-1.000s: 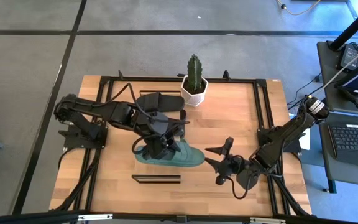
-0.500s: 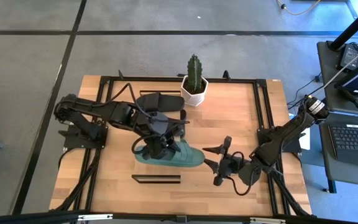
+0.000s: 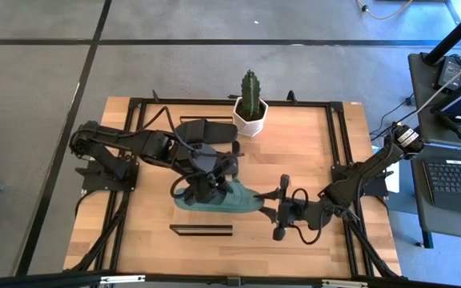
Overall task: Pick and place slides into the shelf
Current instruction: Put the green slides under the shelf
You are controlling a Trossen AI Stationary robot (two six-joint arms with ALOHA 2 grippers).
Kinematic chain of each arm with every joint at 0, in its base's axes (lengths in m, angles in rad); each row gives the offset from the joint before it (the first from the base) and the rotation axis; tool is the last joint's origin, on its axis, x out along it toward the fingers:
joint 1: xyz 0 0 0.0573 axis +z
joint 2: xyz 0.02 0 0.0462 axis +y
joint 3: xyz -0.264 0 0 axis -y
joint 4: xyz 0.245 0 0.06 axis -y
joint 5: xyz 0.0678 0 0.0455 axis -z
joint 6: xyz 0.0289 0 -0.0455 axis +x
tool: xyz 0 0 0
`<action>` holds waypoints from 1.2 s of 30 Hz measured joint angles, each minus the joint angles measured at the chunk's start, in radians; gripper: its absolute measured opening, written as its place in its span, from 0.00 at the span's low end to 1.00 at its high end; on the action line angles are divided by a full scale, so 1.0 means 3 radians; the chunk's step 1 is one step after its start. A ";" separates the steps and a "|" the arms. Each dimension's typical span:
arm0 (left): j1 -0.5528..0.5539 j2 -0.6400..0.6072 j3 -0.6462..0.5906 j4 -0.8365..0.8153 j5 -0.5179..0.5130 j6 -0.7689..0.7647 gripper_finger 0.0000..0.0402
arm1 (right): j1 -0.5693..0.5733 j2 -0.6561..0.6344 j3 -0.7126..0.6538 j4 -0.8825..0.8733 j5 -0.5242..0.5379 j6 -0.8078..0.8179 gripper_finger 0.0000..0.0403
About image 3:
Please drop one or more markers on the chunky black slide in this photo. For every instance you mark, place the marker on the chunky black slide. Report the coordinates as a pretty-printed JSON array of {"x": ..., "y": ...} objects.
[
  {"x": 220, "y": 133},
  {"x": 231, "y": 166}
]

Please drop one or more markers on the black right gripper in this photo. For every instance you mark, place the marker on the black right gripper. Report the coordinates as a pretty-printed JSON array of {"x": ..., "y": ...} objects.
[{"x": 300, "y": 212}]

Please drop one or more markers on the wooden shelf black metal frame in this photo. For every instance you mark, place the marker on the wooden shelf black metal frame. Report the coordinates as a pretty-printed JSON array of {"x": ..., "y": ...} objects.
[{"x": 202, "y": 230}]

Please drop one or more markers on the small black frame clamp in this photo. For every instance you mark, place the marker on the small black frame clamp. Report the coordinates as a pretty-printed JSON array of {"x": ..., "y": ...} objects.
[
  {"x": 155, "y": 96},
  {"x": 291, "y": 96},
  {"x": 234, "y": 96}
]

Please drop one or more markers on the grey desk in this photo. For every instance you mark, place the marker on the grey desk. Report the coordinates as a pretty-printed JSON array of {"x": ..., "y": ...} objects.
[
  {"x": 434, "y": 224},
  {"x": 422, "y": 120}
]

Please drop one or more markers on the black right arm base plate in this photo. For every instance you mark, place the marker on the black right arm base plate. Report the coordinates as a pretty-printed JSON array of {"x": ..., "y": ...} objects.
[{"x": 380, "y": 191}]

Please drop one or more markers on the black power adapter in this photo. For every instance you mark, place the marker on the black power adapter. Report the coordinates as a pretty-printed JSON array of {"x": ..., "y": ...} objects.
[{"x": 448, "y": 70}]

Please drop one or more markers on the white plant pot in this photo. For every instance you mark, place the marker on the white plant pot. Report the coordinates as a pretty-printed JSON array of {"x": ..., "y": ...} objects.
[{"x": 254, "y": 127}]

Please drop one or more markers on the black keyboard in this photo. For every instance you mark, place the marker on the black keyboard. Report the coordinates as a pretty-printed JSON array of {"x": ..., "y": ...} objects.
[{"x": 454, "y": 184}]

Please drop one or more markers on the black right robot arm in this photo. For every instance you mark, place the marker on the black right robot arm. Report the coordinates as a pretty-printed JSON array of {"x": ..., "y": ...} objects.
[{"x": 374, "y": 163}]

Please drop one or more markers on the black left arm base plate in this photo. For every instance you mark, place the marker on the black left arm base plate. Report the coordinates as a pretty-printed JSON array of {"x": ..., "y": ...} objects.
[{"x": 94, "y": 185}]

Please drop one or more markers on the silver bracket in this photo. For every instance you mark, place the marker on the silver bracket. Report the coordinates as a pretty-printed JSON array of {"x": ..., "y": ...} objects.
[
  {"x": 122, "y": 278},
  {"x": 344, "y": 284}
]

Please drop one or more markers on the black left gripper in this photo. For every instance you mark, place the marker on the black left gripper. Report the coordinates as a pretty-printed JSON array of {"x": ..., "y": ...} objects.
[{"x": 206, "y": 166}]

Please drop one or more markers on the black rig beam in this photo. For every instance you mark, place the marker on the black rig beam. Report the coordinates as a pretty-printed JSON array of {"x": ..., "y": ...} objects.
[{"x": 34, "y": 280}]

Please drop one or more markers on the green slide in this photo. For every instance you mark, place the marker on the green slide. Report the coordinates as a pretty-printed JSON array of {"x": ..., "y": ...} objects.
[{"x": 240, "y": 202}]

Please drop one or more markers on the black aluminium table frame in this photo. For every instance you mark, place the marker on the black aluminium table frame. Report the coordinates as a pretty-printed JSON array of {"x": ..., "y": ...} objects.
[{"x": 214, "y": 102}]

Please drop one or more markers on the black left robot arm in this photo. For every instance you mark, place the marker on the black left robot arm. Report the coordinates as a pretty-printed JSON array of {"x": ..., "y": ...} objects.
[{"x": 110, "y": 138}]

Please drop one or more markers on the yellow tag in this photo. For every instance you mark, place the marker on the yellow tag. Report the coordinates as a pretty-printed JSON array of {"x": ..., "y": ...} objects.
[{"x": 394, "y": 124}]

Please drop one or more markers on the green cactus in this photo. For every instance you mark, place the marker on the green cactus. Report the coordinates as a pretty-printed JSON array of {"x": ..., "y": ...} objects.
[{"x": 250, "y": 94}]

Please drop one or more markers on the black pole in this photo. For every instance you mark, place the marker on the black pole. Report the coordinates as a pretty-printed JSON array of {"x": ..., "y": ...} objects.
[{"x": 454, "y": 32}]

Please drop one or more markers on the white paper sheet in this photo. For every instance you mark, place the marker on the white paper sheet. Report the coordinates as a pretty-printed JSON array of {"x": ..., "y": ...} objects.
[{"x": 392, "y": 182}]

